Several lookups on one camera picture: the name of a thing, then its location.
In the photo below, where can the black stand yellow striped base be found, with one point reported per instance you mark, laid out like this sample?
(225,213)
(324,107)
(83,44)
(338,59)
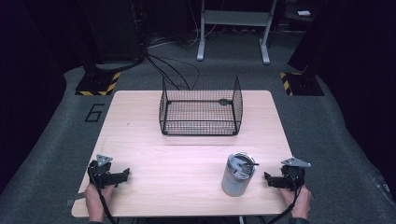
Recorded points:
(303,84)
(98,82)

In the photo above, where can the white metal desk frame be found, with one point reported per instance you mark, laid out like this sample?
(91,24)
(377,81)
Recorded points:
(236,18)

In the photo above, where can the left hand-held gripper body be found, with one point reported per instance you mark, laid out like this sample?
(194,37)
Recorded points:
(101,177)

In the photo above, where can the steel tumbler cup with lid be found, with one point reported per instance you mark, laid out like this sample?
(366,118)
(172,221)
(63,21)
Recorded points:
(236,179)

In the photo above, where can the small white box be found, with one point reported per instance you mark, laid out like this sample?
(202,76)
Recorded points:
(304,13)

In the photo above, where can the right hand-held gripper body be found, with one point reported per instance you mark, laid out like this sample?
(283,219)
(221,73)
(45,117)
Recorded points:
(293,175)

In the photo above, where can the person's right hand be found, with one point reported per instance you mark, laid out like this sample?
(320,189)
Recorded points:
(299,202)

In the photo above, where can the dark curtain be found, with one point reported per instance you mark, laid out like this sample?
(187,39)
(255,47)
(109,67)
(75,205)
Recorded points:
(358,62)
(28,77)

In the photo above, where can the grey tape strip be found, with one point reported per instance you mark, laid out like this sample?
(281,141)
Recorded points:
(74,198)

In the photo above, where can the person's left hand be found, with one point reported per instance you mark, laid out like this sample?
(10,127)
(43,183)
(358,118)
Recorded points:
(95,200)

